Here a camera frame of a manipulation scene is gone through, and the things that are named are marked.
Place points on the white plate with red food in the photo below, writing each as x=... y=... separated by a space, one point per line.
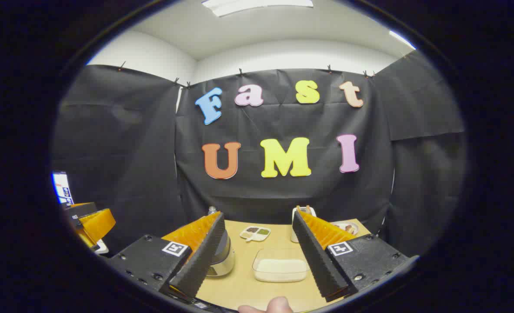
x=347 y=227

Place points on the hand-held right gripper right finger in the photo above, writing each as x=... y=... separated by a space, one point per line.
x=313 y=256

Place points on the dark grey rice cooker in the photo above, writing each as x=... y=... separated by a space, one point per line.
x=226 y=261

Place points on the white divided dish of beans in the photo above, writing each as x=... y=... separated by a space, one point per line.
x=255 y=233

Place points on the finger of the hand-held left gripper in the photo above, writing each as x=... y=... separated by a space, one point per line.
x=98 y=225

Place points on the computer monitor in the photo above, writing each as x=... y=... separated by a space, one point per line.
x=62 y=188

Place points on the clear container of rice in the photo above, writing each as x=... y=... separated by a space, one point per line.
x=280 y=266

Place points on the black backdrop cloth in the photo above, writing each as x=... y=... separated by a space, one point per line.
x=144 y=152

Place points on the small clear drink bottle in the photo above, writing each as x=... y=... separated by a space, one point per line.
x=212 y=211

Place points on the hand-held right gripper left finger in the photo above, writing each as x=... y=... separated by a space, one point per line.
x=205 y=252

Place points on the white toaster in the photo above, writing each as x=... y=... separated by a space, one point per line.
x=295 y=234

